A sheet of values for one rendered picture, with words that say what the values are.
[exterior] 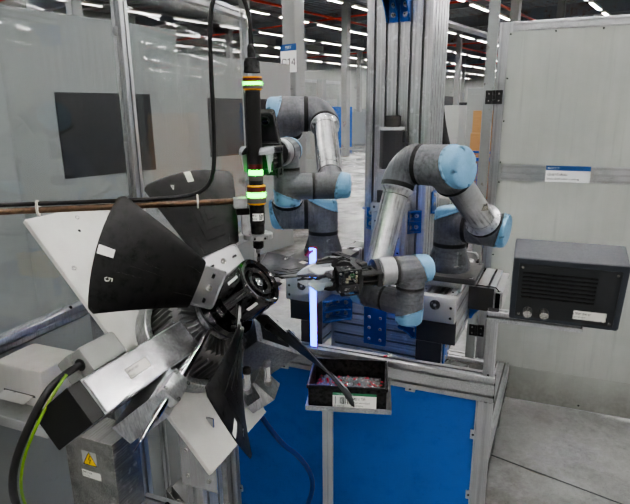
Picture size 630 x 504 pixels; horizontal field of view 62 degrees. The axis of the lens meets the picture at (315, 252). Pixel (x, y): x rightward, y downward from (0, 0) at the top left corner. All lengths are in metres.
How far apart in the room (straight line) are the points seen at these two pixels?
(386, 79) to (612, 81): 1.20
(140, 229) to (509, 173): 2.17
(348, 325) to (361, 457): 0.51
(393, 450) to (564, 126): 1.79
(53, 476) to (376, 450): 1.02
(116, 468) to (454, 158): 1.14
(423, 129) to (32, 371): 1.48
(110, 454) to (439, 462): 0.96
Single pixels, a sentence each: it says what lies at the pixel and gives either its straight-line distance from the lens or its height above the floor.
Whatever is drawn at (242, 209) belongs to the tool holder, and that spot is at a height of 1.37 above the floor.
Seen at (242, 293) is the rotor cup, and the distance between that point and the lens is 1.14.
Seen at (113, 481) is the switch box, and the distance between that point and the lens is 1.45.
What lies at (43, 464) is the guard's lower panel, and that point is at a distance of 1.91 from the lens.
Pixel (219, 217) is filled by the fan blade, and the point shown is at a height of 1.34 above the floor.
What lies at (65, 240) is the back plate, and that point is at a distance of 1.34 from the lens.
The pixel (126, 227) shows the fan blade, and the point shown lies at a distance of 1.05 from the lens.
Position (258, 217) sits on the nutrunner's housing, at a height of 1.35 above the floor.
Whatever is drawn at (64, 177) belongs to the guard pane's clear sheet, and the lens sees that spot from 1.78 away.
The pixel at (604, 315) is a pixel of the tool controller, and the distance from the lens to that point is 1.50.
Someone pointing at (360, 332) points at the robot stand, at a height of 0.76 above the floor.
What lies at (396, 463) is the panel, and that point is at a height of 0.50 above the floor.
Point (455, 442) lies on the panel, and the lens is 1.74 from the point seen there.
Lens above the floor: 1.59
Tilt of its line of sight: 15 degrees down
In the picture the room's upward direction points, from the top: 1 degrees counter-clockwise
